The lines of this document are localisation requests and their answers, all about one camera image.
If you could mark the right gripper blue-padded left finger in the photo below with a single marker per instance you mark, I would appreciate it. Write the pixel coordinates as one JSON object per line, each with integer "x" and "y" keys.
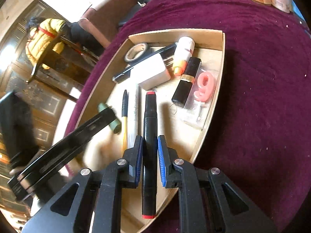
{"x": 91, "y": 201}

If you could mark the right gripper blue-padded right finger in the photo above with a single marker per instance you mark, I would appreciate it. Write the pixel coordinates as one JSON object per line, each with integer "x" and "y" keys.
{"x": 208, "y": 200}

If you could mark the black red-cap marker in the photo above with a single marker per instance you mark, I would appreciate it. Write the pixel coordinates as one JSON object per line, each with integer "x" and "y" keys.
{"x": 150, "y": 157}

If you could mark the green small case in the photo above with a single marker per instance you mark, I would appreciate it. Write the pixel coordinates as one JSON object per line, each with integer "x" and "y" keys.
{"x": 114, "y": 122}

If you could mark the pink nine candle pack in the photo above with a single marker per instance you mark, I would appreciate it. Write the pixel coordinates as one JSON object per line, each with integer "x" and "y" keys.
{"x": 198, "y": 104}

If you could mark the yellow black small pen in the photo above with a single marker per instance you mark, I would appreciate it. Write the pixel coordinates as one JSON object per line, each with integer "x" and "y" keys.
{"x": 124, "y": 114}

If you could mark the black gold-band lipstick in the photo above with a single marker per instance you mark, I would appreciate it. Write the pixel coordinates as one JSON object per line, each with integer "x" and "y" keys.
{"x": 187, "y": 79}

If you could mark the white tube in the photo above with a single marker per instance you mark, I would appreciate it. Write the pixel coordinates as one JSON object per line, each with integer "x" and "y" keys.
{"x": 133, "y": 115}

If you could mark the white orange-cap bottle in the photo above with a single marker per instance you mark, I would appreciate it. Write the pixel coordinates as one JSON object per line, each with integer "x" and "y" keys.
{"x": 184, "y": 50}

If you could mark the black tape roll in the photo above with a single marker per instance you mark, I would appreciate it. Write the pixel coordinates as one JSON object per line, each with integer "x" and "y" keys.
{"x": 137, "y": 52}

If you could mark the maroon tablecloth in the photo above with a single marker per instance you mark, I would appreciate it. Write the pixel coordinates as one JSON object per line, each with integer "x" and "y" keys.
{"x": 260, "y": 131}

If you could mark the cardboard box tray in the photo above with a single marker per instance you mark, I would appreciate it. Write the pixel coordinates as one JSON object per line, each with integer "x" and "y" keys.
{"x": 168, "y": 116}

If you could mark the wooden chair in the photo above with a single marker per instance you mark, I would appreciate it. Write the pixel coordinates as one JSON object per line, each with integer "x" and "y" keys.
{"x": 62, "y": 65}

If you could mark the brown pink armchair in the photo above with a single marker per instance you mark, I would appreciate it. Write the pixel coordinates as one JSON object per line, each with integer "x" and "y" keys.
{"x": 102, "y": 19}

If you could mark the blue label plastic bottle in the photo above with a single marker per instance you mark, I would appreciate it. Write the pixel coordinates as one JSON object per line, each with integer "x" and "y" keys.
{"x": 298, "y": 13}

